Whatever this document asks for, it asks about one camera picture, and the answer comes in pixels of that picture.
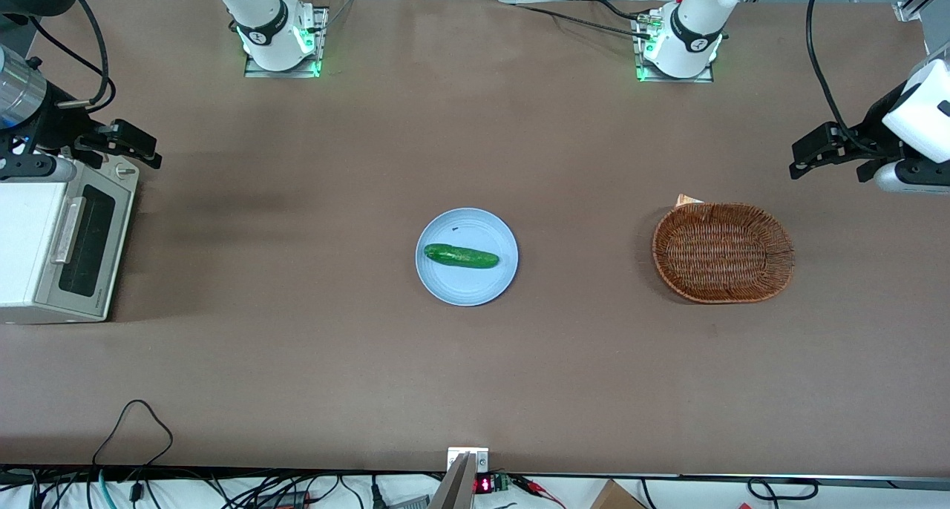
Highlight toaster oven glass door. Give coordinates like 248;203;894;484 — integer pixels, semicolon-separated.
33;175;139;321

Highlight light blue round plate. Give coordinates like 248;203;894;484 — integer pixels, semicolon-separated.
415;208;519;307

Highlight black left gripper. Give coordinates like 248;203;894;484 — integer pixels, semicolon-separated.
788;82;911;180

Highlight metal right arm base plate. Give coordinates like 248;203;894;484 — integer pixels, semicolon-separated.
243;6;330;79

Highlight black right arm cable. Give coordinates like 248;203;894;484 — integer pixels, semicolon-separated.
56;0;118;111

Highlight black looped thin cable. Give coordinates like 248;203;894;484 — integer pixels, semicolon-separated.
92;399;174;470

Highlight white toaster oven body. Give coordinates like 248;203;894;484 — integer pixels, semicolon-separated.
0;149;140;325

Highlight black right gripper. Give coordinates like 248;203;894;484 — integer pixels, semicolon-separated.
26;79;163;171

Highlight black coiled floor cable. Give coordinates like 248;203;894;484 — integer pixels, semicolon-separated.
747;477;819;502

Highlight short black curved cable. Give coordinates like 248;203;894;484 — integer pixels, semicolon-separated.
591;0;648;23

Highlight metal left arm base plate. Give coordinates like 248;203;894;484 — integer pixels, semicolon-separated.
632;8;718;85

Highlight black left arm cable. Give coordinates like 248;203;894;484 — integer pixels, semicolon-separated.
806;0;878;155

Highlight black power adapter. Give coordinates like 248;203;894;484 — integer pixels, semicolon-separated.
255;490;311;509

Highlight grey aluminium mount bar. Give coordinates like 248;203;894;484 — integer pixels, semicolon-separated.
429;453;477;509

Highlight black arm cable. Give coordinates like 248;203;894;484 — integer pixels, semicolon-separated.
56;0;118;111
806;0;878;155

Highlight silver camera mount bracket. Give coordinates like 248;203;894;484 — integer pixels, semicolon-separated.
447;447;491;474

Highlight long black table cable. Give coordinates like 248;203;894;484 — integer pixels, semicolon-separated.
512;3;654;41

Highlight brown cardboard box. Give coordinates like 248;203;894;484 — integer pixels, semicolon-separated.
589;479;649;509

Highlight green cucumber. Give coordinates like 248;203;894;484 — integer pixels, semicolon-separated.
424;243;500;270

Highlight brown wicker oval basket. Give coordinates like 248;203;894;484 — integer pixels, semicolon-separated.
652;202;796;305

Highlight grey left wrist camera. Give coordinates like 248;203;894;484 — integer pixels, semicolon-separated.
857;159;950;195

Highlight red alligator clip leads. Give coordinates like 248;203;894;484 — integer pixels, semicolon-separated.
511;475;566;508

